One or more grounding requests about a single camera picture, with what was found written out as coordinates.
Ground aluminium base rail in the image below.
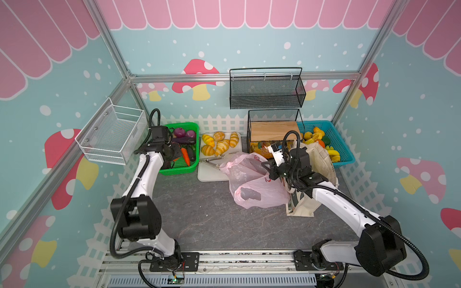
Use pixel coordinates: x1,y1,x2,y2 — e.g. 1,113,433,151
93,249,397,288

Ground pink plastic grocery bag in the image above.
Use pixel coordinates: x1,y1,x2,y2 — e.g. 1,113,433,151
219,152,290,209

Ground round bread roll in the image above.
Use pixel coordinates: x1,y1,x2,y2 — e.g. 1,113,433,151
213,132,226,142

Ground green plastic basket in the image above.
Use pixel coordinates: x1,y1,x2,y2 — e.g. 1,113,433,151
160,122,200,176

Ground canvas tote bag leaf print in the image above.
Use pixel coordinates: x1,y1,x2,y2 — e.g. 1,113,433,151
284,143,339,217

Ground striped bread roll middle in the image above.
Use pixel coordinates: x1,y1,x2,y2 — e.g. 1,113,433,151
215,139,230,156

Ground purple eggplant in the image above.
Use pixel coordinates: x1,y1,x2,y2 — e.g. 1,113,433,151
172,137,196,145

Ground purple onion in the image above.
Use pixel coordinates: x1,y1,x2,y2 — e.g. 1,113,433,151
174,128,186,138
186,130,196,139

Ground metal tongs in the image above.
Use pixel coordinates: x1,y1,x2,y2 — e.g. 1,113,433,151
199,155,232,170

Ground bread roll front left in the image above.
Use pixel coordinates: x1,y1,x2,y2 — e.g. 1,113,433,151
200,145,216,157

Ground white bread tray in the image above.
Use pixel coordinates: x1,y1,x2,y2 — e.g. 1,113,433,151
198,132,243,182

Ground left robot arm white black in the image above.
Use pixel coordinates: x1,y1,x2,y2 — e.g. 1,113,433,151
109,109,183,271

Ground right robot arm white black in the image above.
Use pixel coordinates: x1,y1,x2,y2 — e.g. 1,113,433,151
262,138,430,281

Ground orange carrot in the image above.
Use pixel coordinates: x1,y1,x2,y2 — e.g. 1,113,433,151
181,148,191,167

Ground black mesh wall basket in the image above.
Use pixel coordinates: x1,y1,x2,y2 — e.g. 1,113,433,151
229,67,306,110

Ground white wire wall basket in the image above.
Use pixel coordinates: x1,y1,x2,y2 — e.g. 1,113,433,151
75,98,147,165

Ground teal plastic basket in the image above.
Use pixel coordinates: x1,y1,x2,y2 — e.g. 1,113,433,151
297,120,355,168

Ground striped bread roll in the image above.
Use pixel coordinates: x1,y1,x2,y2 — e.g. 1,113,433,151
202,134,215,148
215,139,230,156

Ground black wire shelf rack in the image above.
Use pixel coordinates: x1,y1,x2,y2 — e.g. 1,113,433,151
246,109,303,153

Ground orange yellow candy bag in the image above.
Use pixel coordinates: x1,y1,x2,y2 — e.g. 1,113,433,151
250,142,273,159

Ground striped bread roll left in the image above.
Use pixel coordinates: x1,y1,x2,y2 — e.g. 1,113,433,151
202,134,215,148

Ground yellow banana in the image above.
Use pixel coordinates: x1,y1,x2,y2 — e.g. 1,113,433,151
325,146,341,163

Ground orange fruit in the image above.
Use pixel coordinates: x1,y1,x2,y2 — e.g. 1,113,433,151
317,140,326,148

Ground long bread roll right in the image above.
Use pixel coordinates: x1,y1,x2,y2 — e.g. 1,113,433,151
229,132,240,148

